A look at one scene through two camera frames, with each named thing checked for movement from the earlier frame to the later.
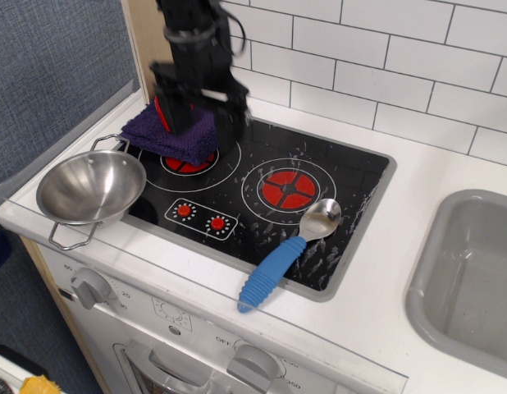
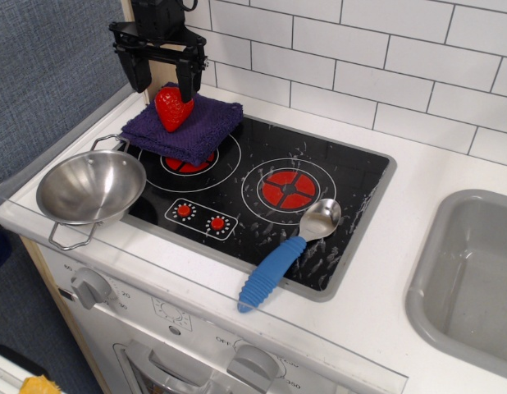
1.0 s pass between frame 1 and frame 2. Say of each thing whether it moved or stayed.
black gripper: moved
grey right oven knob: stayed
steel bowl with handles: stayed
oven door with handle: stayed
